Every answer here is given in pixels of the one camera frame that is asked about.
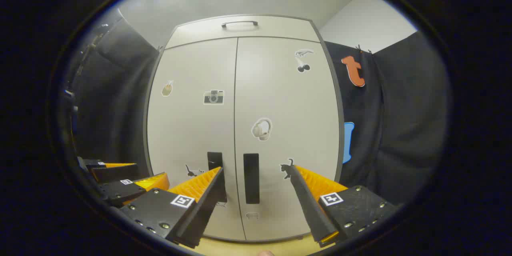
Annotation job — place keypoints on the white double-door shoe cabinet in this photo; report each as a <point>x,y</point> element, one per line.
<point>341,128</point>

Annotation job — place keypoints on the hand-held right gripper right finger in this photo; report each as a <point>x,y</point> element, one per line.
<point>312,208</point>

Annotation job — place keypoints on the white cabinet door headphones sticker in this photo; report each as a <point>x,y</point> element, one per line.
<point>296,108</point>

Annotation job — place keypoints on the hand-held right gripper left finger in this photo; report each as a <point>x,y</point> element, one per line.
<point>204,212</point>

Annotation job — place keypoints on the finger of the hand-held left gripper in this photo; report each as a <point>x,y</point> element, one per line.
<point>120,192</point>
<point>116,172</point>

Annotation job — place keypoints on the white cabinet door camera sticker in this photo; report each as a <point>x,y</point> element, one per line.
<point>188,128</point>

